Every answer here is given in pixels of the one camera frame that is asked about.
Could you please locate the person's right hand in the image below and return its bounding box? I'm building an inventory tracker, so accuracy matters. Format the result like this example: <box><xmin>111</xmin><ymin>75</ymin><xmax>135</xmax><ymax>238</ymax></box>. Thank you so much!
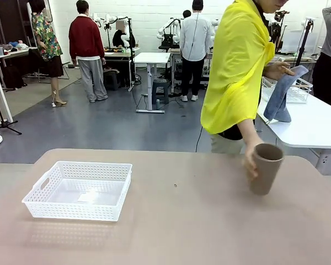
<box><xmin>242</xmin><ymin>142</ymin><xmax>259</xmax><ymax>182</ymax></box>

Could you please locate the person's left hand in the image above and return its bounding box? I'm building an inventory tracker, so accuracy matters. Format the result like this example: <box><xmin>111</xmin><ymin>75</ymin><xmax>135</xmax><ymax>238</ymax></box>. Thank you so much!
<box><xmin>264</xmin><ymin>61</ymin><xmax>296</xmax><ymax>81</ymax></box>

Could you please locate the tall brown cup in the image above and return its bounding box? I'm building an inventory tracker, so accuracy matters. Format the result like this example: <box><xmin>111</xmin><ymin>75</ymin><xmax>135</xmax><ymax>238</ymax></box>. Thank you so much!
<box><xmin>249</xmin><ymin>142</ymin><xmax>285</xmax><ymax>196</ymax></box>

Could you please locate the blue grey cloth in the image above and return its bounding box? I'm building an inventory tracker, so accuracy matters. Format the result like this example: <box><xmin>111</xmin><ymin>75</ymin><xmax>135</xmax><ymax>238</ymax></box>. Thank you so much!
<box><xmin>263</xmin><ymin>65</ymin><xmax>309</xmax><ymax>123</ymax></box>

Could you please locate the white plastic mesh basket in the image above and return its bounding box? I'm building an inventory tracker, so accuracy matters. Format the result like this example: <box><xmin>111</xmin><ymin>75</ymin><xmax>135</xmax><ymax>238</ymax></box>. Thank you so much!
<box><xmin>21</xmin><ymin>161</ymin><xmax>133</xmax><ymax>222</ymax></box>

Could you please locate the person's right forearm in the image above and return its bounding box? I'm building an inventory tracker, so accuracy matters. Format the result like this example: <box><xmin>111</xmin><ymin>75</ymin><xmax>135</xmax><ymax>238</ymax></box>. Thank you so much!
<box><xmin>237</xmin><ymin>117</ymin><xmax>262</xmax><ymax>150</ymax></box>

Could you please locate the black tripod with white head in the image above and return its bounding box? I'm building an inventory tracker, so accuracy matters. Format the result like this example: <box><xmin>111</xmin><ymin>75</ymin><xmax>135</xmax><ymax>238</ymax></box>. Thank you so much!
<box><xmin>294</xmin><ymin>17</ymin><xmax>317</xmax><ymax>67</ymax></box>

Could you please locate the person in yellow shirt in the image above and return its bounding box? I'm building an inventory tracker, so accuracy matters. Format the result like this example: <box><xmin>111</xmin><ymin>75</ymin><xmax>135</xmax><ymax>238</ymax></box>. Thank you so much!
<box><xmin>200</xmin><ymin>0</ymin><xmax>290</xmax><ymax>155</ymax></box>

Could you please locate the large white table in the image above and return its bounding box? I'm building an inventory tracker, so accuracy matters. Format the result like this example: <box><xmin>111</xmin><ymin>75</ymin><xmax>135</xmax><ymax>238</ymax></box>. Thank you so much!
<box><xmin>255</xmin><ymin>92</ymin><xmax>331</xmax><ymax>176</ymax></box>

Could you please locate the person in white shirt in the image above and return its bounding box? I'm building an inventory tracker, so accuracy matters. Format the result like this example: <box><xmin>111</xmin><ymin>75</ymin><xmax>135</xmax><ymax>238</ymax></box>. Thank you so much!
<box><xmin>179</xmin><ymin>0</ymin><xmax>213</xmax><ymax>102</ymax></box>

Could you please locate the grey plastic stool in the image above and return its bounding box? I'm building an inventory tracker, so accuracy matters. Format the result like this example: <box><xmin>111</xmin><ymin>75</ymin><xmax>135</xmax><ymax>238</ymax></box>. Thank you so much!
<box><xmin>151</xmin><ymin>79</ymin><xmax>169</xmax><ymax>105</ymax></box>

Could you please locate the white standing desk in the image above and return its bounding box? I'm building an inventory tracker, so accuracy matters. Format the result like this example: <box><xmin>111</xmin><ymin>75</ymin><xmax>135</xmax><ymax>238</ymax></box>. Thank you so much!
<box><xmin>134</xmin><ymin>51</ymin><xmax>172</xmax><ymax>114</ymax></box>

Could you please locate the black tall stand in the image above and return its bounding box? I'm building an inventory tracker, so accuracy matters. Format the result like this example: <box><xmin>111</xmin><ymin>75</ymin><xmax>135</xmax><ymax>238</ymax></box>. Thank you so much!
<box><xmin>126</xmin><ymin>18</ymin><xmax>136</xmax><ymax>89</ymax></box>

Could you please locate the seated person in black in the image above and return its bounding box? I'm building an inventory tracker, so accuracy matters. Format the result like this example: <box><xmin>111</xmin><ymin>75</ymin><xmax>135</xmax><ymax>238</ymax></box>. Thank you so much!
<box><xmin>112</xmin><ymin>18</ymin><xmax>136</xmax><ymax>48</ymax></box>

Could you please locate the person in red sweater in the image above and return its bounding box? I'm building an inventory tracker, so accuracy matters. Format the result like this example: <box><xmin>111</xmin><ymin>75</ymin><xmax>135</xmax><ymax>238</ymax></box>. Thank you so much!
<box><xmin>68</xmin><ymin>0</ymin><xmax>109</xmax><ymax>103</ymax></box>

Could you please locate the person in floral shirt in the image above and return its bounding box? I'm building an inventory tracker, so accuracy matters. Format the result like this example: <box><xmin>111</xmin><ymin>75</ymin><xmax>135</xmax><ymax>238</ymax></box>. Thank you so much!
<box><xmin>27</xmin><ymin>0</ymin><xmax>67</xmax><ymax>108</ymax></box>

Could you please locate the black floor tripod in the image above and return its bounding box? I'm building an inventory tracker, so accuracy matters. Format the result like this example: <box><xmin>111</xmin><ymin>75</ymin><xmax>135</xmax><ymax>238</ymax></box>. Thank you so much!
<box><xmin>0</xmin><ymin>77</ymin><xmax>23</xmax><ymax>136</ymax></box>

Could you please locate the white wire rack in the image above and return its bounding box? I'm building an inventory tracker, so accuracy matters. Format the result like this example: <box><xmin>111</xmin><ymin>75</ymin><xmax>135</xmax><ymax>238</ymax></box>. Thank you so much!
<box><xmin>261</xmin><ymin>76</ymin><xmax>314</xmax><ymax>104</ymax></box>

